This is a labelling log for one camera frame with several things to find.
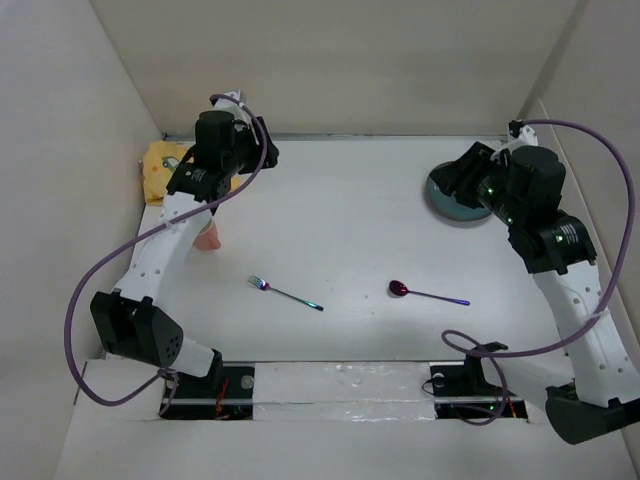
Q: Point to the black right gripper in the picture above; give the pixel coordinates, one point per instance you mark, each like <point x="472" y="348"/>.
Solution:
<point x="458" y="176"/>

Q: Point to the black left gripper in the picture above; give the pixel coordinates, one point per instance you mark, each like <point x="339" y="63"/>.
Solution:
<point x="244" y="132"/>

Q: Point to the yellow cartoon print cloth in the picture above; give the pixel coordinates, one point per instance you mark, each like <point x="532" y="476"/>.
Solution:
<point x="158" y="165"/>

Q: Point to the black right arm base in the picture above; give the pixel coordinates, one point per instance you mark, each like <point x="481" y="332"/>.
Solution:
<point x="460" y="391"/>

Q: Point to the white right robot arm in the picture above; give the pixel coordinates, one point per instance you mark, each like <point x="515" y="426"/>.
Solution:
<point x="601" y="393"/>

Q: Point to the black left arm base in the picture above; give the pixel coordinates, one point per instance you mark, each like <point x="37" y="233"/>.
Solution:
<point x="227" y="398"/>

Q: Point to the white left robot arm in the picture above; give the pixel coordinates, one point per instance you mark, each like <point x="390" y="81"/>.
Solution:
<point x="133" y="321"/>

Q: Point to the teal round plate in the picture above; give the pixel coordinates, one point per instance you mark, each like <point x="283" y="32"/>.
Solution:
<point x="447" y="207"/>

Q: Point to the pink cup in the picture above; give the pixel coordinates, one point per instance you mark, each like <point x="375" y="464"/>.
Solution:
<point x="208" y="239"/>

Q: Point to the iridescent fork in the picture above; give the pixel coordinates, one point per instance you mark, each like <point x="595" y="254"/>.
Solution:
<point x="263" y="285"/>

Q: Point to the purple iridescent spoon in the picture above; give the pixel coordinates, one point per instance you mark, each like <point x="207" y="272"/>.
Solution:
<point x="399" y="289"/>

